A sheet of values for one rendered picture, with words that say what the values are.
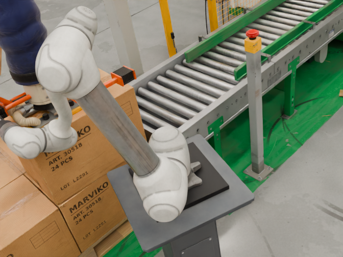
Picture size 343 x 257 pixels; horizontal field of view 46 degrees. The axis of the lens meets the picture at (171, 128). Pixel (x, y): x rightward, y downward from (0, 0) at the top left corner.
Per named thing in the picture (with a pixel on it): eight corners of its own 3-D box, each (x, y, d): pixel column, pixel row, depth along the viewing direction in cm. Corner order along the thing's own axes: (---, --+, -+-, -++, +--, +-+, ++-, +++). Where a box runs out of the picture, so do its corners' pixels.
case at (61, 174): (110, 119, 259) (93, 65, 235) (148, 145, 233) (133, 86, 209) (24, 170, 233) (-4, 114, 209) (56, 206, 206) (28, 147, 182)
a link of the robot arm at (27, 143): (1, 149, 164) (31, 146, 174) (18, 165, 154) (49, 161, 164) (3, 124, 161) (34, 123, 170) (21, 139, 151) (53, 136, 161)
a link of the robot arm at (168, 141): (192, 156, 178) (186, 117, 164) (191, 187, 164) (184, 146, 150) (155, 159, 180) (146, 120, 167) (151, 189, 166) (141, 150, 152)
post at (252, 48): (256, 165, 283) (251, 34, 222) (265, 170, 279) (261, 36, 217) (250, 171, 280) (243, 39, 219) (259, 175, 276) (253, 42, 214)
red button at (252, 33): (251, 34, 222) (250, 27, 219) (262, 36, 217) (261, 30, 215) (243, 39, 219) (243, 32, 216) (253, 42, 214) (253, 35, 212)
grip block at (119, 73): (126, 74, 200) (123, 65, 197) (137, 79, 195) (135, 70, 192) (112, 81, 196) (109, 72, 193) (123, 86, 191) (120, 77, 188)
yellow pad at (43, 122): (84, 96, 209) (81, 88, 206) (95, 103, 203) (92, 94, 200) (25, 129, 193) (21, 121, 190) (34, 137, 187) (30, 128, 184)
